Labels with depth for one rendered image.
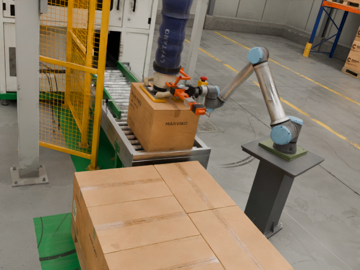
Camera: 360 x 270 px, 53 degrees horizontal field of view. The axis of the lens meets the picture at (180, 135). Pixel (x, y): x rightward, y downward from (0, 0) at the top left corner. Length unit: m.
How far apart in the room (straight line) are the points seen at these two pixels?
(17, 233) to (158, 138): 1.25
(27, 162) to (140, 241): 1.64
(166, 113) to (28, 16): 1.23
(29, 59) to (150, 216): 1.56
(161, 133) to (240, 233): 1.02
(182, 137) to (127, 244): 1.17
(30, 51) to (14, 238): 1.39
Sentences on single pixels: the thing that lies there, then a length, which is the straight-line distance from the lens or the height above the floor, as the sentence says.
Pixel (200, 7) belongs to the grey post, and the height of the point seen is 1.37.
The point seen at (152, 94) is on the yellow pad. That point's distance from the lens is 2.98.
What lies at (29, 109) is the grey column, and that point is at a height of 0.68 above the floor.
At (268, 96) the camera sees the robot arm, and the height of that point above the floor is 1.21.
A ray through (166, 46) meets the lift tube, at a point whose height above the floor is 1.38.
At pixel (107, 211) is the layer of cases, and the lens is 2.33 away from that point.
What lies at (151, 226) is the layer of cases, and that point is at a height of 0.54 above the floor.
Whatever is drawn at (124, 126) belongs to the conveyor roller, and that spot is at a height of 0.55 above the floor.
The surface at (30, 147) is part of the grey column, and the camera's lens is 3.40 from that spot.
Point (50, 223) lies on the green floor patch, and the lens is 3.08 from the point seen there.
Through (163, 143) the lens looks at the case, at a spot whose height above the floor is 0.65.
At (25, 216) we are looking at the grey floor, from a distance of 3.16.
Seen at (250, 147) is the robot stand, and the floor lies 0.75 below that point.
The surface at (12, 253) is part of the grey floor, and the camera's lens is 2.88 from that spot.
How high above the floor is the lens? 2.00
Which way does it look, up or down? 26 degrees down
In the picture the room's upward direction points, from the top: 11 degrees clockwise
